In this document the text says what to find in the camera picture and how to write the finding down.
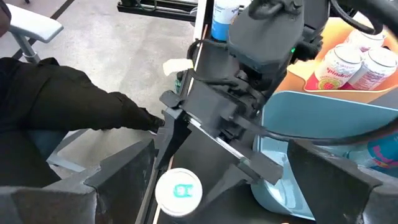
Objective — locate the grey office chair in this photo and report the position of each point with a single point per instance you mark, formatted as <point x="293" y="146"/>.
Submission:
<point x="34" y="25"/>

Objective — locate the person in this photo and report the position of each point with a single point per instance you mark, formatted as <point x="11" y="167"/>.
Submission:
<point x="62" y="99"/>

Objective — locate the yellow-orange plastic bin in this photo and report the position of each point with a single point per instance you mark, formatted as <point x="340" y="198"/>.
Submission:
<point x="295" y="82"/>

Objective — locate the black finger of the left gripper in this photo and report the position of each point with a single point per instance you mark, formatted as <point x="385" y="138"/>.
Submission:
<point x="171" y="137"/>
<point x="233" y="177"/>

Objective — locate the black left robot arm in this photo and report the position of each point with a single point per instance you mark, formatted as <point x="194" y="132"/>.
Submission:
<point x="264" y="37"/>

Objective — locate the white paper tape label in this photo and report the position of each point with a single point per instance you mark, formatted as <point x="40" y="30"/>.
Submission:
<point x="177" y="66"/>

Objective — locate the blue silver Red Bull can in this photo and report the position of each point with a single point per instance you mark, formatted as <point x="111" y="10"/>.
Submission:
<point x="178" y="203"/>
<point x="385" y="152"/>

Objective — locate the white Spindrift can red print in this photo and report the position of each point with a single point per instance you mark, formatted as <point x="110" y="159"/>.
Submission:
<point x="363" y="42"/>
<point x="335" y="71"/>
<point x="376" y="71"/>

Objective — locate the black metal frame bar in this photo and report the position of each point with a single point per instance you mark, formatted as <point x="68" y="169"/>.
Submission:
<point x="155" y="11"/>

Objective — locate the blue-grey plastic bin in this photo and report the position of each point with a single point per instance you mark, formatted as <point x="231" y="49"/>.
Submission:
<point x="311" y="118"/>

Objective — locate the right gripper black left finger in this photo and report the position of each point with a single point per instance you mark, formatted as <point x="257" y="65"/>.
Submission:
<point x="77" y="202"/>

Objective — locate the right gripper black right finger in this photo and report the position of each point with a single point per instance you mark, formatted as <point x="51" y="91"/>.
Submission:
<point x="342" y="196"/>

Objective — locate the blue-label plastic bottle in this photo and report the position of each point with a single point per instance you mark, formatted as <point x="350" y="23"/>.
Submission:
<point x="222" y="18"/>

